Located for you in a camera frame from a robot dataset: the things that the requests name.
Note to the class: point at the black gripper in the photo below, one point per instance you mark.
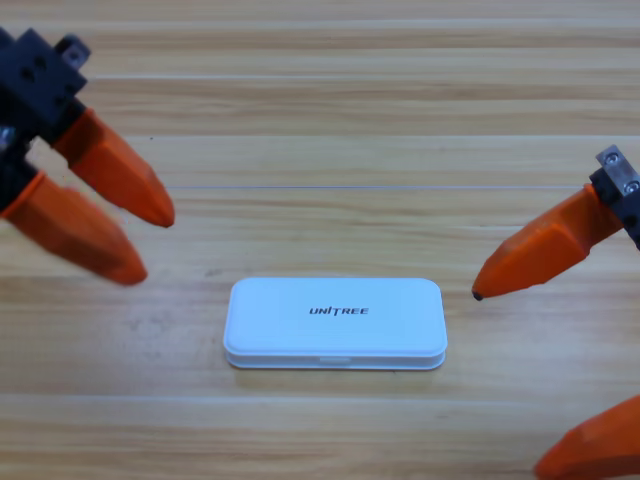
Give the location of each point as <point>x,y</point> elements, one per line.
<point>622,185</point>
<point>35,85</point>

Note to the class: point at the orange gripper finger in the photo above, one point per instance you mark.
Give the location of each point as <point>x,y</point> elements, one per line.
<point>600,450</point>

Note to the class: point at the white Unitree pencil case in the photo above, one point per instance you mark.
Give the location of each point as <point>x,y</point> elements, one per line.
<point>300,330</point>

